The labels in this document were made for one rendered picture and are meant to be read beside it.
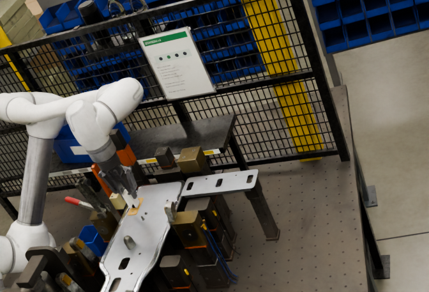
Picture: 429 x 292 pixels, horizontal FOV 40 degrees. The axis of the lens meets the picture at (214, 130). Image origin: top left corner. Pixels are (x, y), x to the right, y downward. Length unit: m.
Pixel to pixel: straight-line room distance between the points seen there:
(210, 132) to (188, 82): 0.22
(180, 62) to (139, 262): 0.81
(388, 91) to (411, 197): 1.04
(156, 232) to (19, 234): 0.70
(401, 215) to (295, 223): 1.02
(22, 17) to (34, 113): 2.32
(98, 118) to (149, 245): 0.48
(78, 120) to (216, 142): 0.64
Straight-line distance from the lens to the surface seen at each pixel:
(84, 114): 1.88
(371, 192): 3.36
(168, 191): 2.23
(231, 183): 2.12
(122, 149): 2.37
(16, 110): 2.28
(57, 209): 3.08
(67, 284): 2.01
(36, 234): 2.57
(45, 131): 2.45
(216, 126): 2.40
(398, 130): 3.76
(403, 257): 3.03
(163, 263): 1.98
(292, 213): 2.36
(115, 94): 1.95
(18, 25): 4.41
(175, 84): 2.41
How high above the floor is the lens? 2.28
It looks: 32 degrees down
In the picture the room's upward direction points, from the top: 24 degrees counter-clockwise
